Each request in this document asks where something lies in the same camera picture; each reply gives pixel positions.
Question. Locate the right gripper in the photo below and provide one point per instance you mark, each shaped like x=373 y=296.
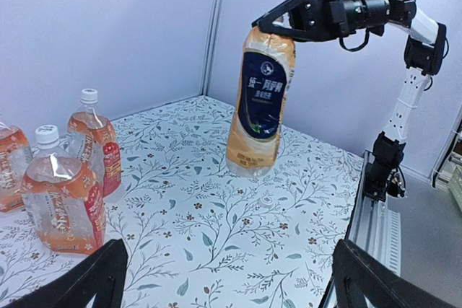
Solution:
x=309 y=20

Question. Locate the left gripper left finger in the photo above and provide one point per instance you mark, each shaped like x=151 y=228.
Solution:
x=41 y=278

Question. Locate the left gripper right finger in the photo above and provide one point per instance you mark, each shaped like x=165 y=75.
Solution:
x=362 y=281

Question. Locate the milk tea bottle dark label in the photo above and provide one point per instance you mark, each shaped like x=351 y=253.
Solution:
x=267 y=68

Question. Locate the orange tea bottle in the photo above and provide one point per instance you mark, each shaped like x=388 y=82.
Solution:
x=16 y=155
x=63 y=198
x=92 y=139

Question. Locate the small white bottle cap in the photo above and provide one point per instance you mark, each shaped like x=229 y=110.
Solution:
x=266 y=202

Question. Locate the orange tea bottle front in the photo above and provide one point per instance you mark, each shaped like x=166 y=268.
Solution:
x=63 y=198

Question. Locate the floral tablecloth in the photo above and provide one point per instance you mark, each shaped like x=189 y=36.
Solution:
x=195 y=233

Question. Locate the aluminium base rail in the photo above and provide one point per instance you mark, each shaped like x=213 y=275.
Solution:
x=374 y=227

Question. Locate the left aluminium corner post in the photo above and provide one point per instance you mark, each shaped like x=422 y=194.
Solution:
x=211 y=41

